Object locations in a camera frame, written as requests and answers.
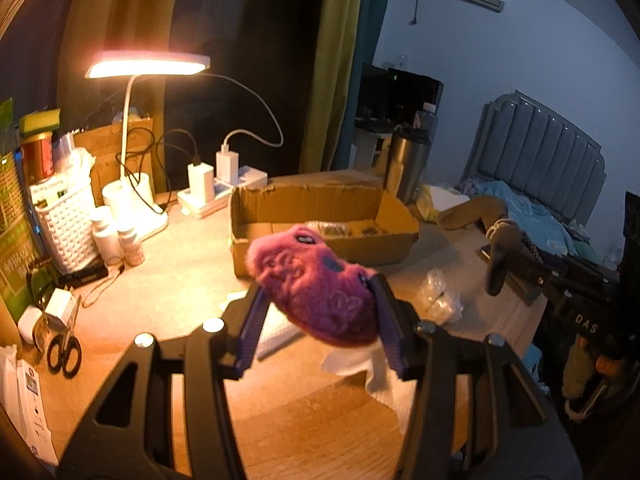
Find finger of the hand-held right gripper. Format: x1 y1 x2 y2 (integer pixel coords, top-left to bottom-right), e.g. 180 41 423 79
506 224 567 274
486 237 552 302

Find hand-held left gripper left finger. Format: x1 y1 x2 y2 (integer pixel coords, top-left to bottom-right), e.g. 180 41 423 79
56 282 275 480

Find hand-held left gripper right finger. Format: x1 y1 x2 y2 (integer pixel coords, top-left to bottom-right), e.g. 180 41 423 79
369 271 585 480

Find tan sock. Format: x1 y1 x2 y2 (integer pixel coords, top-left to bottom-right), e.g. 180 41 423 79
434 197 511 233

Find purple plush toy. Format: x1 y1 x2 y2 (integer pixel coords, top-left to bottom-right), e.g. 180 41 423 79
246 226 381 347

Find cardboard box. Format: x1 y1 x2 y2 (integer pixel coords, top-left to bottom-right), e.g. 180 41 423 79
229 183 421 279

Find person's right hand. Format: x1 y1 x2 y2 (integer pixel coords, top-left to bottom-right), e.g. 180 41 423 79
594 352 623 377

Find light blue blanket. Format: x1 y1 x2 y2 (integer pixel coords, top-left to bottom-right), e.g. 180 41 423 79
470 180 608 266

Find clear plastic wrap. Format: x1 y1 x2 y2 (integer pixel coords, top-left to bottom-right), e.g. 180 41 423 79
417 268 463 323

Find yellow plastic bag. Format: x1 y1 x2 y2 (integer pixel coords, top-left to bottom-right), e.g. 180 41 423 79
412 184 443 222

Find grey padded headboard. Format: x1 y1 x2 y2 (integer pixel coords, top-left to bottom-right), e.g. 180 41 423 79
460 90 606 231

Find steel tumbler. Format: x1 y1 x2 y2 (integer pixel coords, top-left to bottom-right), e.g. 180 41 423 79
384 126 432 206

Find small white pill bottle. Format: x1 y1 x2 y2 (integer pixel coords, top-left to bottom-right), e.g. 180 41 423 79
117 227 147 267

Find white power strip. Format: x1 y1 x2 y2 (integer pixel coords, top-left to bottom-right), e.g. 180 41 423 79
177 167 268 220

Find clear water bottle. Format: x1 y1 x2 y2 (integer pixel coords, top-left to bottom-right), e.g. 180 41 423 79
419 101 441 133

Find large white pill bottle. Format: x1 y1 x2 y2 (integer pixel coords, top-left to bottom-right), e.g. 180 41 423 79
90 206 123 263

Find white computer desk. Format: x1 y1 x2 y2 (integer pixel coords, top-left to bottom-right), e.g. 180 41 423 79
352 120 392 171

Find black flat device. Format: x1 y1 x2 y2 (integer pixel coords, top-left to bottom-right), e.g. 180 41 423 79
59 266 109 288

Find black computer monitor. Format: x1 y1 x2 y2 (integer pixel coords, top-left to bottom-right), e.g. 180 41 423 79
387 67 445 126
360 62 389 121

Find black scissors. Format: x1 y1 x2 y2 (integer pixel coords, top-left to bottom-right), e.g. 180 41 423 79
46 310 82 378

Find white adapter cube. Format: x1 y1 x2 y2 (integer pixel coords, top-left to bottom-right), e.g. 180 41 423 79
44 287 82 333

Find white woven basket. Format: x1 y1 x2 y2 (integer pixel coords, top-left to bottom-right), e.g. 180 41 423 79
30 175 98 273

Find white tape roll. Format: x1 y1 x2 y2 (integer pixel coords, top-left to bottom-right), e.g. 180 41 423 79
17 305 48 346

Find brown cardboard carton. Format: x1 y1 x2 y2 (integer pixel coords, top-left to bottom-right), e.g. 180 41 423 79
74 116 155 206

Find white paper packet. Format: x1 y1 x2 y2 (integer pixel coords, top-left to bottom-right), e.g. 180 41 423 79
0 345 60 467

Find yellow curtain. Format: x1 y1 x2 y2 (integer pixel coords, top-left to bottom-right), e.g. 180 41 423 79
62 0 188 131
299 0 362 176

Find teal curtain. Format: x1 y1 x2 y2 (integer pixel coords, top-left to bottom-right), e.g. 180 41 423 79
0 0 86 126
356 0 392 91

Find red can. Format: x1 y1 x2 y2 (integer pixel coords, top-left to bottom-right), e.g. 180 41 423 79
21 132 55 186

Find white desk lamp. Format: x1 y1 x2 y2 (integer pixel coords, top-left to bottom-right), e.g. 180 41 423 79
84 51 211 238

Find yellow green sponge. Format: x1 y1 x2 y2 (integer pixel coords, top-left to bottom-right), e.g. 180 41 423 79
19 108 61 137

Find white charger with black cable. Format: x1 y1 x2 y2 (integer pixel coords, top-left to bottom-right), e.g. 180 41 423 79
187 161 215 203

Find black cable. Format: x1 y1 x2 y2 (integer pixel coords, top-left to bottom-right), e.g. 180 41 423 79
116 129 201 211

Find white cable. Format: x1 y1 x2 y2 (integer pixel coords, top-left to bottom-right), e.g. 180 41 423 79
202 72 285 153

